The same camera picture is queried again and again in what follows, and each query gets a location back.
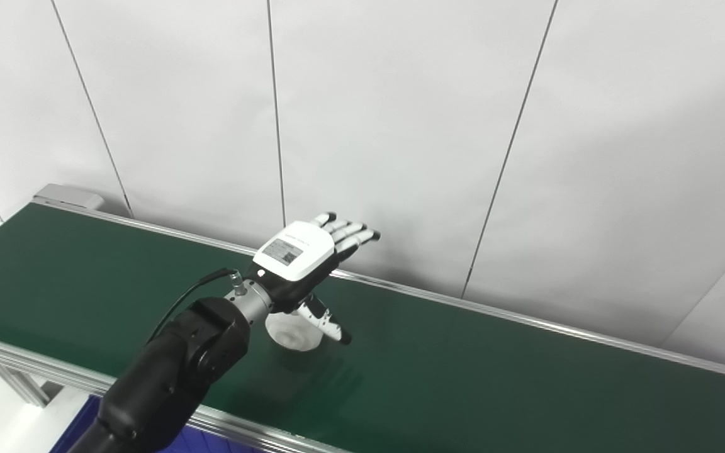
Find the green conveyor belt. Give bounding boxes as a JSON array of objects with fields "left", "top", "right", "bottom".
[{"left": 0, "top": 200, "right": 725, "bottom": 453}]

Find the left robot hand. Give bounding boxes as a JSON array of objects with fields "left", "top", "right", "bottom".
[{"left": 249, "top": 212, "right": 381, "bottom": 345}]

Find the white cylindrical plastic part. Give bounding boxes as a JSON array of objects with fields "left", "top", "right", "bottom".
[{"left": 265, "top": 311, "right": 326, "bottom": 352}]

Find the blue plastic bin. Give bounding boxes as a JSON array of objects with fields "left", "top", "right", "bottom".
[{"left": 51, "top": 395, "right": 262, "bottom": 453}]

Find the aluminium conveyor leg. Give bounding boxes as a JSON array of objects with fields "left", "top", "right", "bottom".
[{"left": 0, "top": 364, "right": 50, "bottom": 408}]

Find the grey conveyor end cover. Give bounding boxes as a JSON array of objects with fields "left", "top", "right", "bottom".
[{"left": 33, "top": 184, "right": 104, "bottom": 212}]

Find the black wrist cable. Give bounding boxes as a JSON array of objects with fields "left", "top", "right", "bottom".
[{"left": 147, "top": 267, "right": 241, "bottom": 344}]

